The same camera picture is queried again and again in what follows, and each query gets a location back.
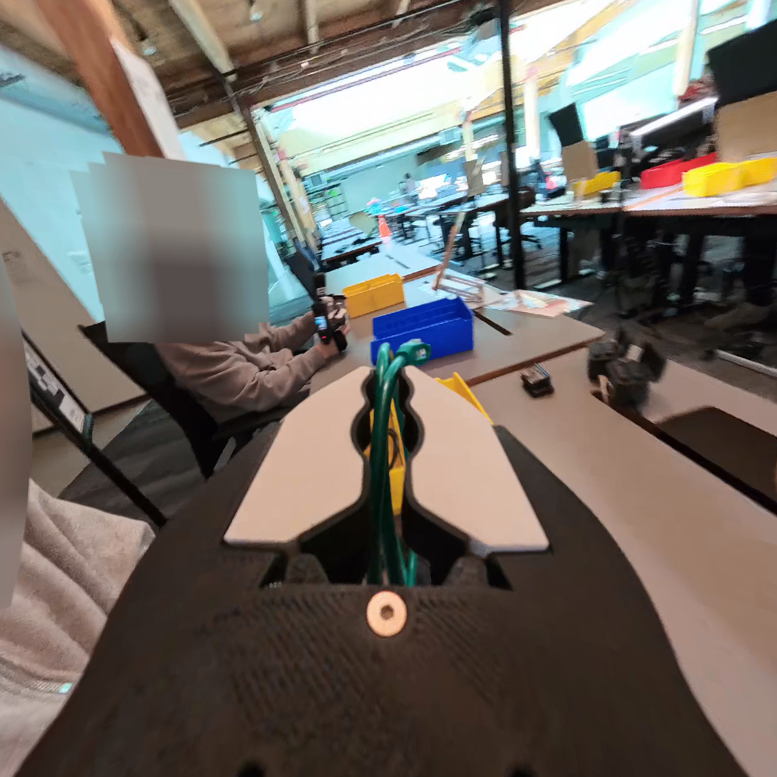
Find black steel pole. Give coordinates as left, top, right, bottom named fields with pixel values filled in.
left=497, top=0, right=530, bottom=291

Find black office chair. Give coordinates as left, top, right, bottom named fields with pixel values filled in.
left=79, top=321, right=292, bottom=480

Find black metal stand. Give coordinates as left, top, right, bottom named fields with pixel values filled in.
left=21, top=331, right=168, bottom=529

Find red plastic bin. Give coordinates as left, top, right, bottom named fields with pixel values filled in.
left=640, top=153, right=718, bottom=190

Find black monitor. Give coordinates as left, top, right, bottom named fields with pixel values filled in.
left=549, top=102, right=586, bottom=148

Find blue plastic bin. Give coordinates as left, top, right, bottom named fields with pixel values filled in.
left=370, top=296, right=474, bottom=368

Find dark grey mat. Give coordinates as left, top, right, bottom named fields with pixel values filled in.
left=656, top=407, right=777, bottom=511

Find person's grey hoodie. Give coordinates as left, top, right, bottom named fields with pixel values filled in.
left=0, top=480, right=155, bottom=777

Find black device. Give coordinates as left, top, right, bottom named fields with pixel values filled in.
left=586, top=325, right=669, bottom=410

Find cardboard sheet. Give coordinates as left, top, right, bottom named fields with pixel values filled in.
left=561, top=142, right=599, bottom=183

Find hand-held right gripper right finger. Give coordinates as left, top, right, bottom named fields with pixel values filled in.
left=403, top=365, right=551, bottom=557

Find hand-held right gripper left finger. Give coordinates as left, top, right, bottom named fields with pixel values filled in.
left=223, top=365, right=374, bottom=552

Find printed paper sheets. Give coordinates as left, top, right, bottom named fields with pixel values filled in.
left=482, top=289, right=594, bottom=321

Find cardboard box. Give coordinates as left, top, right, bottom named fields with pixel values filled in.
left=716, top=91, right=777, bottom=161

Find small yellow plastic bin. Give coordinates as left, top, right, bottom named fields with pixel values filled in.
left=342, top=273, right=406, bottom=319
left=681, top=161, right=744, bottom=198
left=573, top=171, right=622, bottom=196
left=737, top=157, right=777, bottom=188

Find green ethernet cable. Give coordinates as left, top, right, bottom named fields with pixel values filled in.
left=366, top=340, right=433, bottom=588

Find large yellow plastic bin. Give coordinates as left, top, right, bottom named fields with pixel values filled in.
left=363, top=372, right=494, bottom=517

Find wooden frame stand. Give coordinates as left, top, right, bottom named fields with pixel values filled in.
left=432, top=209, right=488, bottom=302

